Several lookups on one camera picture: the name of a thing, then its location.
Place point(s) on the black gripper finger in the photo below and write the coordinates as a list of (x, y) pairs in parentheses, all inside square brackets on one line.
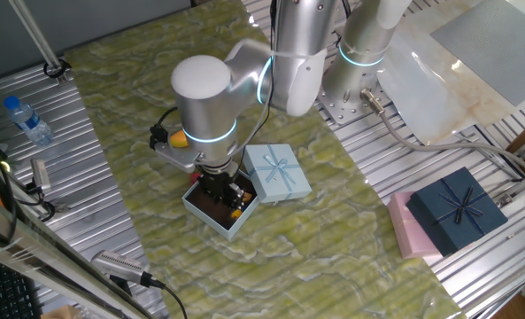
[(215, 197), (235, 196)]

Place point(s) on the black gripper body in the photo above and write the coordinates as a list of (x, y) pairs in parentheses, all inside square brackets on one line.
[(215, 181)]

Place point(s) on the gold metallic toy block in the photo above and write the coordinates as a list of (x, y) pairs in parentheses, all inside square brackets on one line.
[(236, 214)]

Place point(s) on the light blue gift box base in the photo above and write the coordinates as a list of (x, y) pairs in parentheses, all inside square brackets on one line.
[(209, 217)]

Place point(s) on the small pink toy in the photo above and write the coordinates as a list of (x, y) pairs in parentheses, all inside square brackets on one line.
[(194, 178)]

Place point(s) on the light blue gift box lid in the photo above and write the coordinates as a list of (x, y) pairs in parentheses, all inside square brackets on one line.
[(280, 173)]

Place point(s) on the yellow orange toy mango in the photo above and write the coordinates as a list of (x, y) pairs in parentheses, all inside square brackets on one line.
[(179, 140)]

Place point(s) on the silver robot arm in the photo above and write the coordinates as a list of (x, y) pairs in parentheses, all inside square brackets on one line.
[(204, 115)]

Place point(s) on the dark blue gift box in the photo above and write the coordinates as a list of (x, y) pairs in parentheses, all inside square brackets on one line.
[(457, 210)]

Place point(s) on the green marble pattern mat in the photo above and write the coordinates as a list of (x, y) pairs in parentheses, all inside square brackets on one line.
[(266, 266)]

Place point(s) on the white ridged device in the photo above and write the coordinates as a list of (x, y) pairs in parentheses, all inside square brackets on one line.
[(116, 263)]

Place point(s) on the silver robot mounting plate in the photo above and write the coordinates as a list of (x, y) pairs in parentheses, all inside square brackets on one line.
[(339, 111)]

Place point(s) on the pink flat object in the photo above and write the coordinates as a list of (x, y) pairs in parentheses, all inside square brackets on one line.
[(410, 235)]

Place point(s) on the clear plastic water bottle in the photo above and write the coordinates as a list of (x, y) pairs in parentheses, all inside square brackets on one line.
[(27, 122)]

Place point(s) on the beige flat sheet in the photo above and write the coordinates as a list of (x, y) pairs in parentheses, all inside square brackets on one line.
[(421, 88)]

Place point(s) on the silver tripod pole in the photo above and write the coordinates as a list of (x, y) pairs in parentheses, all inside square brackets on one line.
[(36, 35)]

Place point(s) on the black keyboard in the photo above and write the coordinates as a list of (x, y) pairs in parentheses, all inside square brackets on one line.
[(1, 288)]

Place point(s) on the grey studded baseplate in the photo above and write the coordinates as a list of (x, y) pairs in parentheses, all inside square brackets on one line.
[(496, 40)]

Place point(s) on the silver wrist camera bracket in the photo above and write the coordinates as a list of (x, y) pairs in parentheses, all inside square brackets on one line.
[(178, 157)]

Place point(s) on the aluminium frame bar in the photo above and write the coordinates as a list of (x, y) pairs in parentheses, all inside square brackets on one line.
[(45, 257)]

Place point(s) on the silver aluminium rail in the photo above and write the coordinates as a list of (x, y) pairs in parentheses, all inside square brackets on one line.
[(523, 186)]

